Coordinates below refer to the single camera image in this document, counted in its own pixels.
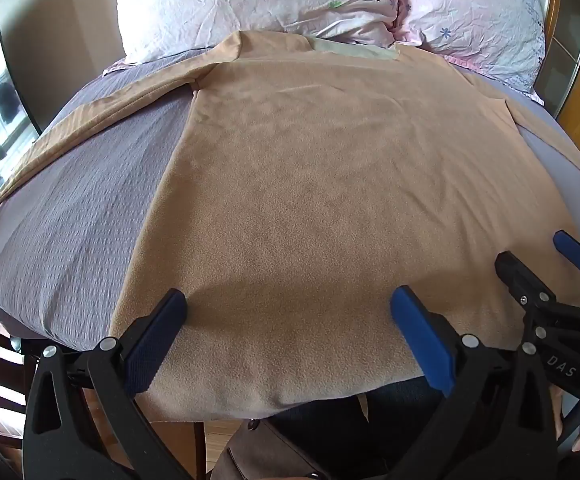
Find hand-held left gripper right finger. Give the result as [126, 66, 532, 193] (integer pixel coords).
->
[389, 285, 558, 480]

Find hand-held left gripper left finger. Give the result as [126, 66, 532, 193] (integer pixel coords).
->
[22, 287, 206, 480]

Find tan long-sleeve shirt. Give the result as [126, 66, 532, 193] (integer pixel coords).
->
[0, 30, 580, 423]

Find person's right hand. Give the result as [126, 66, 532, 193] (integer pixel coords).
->
[550, 384, 580, 457]

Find person's dark pants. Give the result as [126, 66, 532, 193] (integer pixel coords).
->
[270, 375, 448, 480]

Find grey textured bed blanket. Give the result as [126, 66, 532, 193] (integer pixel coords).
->
[0, 49, 580, 352]

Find wooden headboard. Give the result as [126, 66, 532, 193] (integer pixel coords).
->
[544, 0, 580, 153]

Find pink floral pillow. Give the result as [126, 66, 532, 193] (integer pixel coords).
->
[395, 0, 547, 106]

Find white floral pillow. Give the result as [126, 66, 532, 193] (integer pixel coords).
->
[116, 0, 405, 65]

